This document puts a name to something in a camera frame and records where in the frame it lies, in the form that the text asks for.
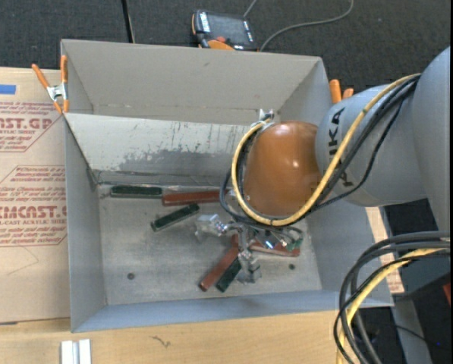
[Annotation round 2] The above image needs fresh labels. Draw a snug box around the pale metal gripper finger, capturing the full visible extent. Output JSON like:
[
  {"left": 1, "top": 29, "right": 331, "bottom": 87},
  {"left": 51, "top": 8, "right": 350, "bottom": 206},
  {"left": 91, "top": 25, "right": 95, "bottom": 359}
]
[
  {"left": 193, "top": 213, "right": 229, "bottom": 243},
  {"left": 238, "top": 249, "right": 263, "bottom": 284}
]

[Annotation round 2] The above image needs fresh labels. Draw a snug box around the dark green flat block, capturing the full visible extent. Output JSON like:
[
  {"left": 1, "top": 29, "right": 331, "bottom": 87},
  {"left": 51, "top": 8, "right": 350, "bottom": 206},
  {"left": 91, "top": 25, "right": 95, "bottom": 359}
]
[
  {"left": 150, "top": 202, "right": 201, "bottom": 233},
  {"left": 109, "top": 184, "right": 163, "bottom": 199},
  {"left": 215, "top": 257, "right": 244, "bottom": 293}
]

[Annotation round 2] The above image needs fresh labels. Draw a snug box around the grey metal bin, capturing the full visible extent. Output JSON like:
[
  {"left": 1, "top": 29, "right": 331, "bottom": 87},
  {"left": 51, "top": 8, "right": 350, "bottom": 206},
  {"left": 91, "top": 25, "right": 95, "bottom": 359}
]
[{"left": 60, "top": 39, "right": 395, "bottom": 334}]

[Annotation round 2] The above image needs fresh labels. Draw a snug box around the brown cardboard board red print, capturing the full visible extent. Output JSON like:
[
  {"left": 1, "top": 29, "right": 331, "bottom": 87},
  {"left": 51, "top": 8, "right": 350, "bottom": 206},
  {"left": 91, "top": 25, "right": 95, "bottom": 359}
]
[{"left": 0, "top": 65, "right": 72, "bottom": 326}]

